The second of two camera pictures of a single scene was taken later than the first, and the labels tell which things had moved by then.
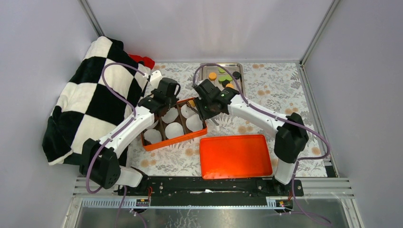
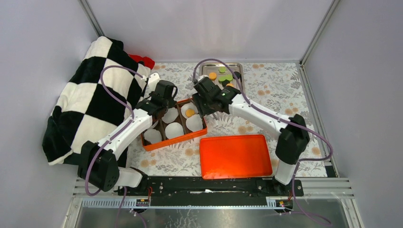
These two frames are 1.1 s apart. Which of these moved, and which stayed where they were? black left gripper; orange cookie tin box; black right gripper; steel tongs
Moved: steel tongs
Stayed: orange cookie tin box; black right gripper; black left gripper
